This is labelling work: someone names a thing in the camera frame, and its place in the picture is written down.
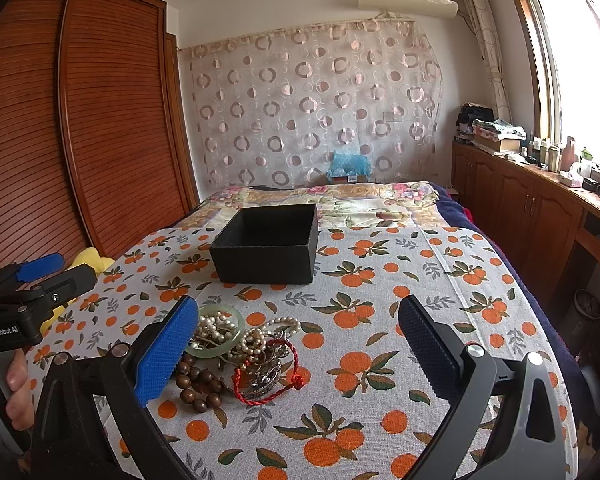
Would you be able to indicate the navy blue blanket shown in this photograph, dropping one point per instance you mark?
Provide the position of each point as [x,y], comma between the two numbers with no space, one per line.
[579,393]

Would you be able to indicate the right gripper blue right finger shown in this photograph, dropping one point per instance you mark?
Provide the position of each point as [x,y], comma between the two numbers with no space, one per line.
[526,439]

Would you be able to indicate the brown wooden wardrobe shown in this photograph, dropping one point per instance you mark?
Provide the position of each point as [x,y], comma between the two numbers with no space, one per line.
[93,148]

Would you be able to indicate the tied side curtain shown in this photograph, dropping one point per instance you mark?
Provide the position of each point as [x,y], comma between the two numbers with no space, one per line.
[482,23]

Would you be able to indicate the sheer circle pattern curtain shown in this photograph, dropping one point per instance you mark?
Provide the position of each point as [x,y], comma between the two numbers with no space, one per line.
[279,108]

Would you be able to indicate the floral quilt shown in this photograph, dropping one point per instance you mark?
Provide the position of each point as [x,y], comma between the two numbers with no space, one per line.
[339,206]

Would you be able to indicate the orange print white cloth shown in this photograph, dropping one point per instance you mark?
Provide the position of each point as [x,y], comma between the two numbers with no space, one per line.
[352,402]

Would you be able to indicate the blue plastic bag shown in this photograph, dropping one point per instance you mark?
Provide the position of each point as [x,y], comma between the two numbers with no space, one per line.
[347,164]

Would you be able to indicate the left human hand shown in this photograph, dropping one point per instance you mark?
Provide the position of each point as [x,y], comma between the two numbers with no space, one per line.
[19,407]

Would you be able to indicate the silver metal chain jewelry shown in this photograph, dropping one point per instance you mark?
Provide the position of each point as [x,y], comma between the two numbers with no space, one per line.
[257,374]

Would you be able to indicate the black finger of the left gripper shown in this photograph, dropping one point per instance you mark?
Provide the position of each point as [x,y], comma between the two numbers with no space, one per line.
[63,287]

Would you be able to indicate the black square storage box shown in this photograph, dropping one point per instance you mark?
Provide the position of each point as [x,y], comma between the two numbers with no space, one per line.
[272,245]

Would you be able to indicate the pink bottle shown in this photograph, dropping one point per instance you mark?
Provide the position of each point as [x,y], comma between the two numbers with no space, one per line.
[568,154]

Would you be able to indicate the pile of books and clothes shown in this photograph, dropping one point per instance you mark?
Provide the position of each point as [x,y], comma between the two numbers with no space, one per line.
[477,125]

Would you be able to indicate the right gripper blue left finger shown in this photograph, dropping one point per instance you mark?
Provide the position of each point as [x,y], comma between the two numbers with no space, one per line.
[69,439]

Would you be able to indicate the green jade bangle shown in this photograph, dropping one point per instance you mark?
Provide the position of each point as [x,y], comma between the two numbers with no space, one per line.
[218,332]

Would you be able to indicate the window with wooden frame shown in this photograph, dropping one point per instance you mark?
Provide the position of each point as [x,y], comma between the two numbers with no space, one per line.
[563,37]

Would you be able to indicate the wooden sideboard cabinet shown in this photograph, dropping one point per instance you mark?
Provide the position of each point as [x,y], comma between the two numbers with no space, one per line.
[549,232]

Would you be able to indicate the yellow plush toy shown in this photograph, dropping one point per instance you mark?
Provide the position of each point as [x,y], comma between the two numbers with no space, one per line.
[89,256]

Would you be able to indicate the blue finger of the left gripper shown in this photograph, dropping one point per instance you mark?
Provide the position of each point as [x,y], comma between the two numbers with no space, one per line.
[34,270]

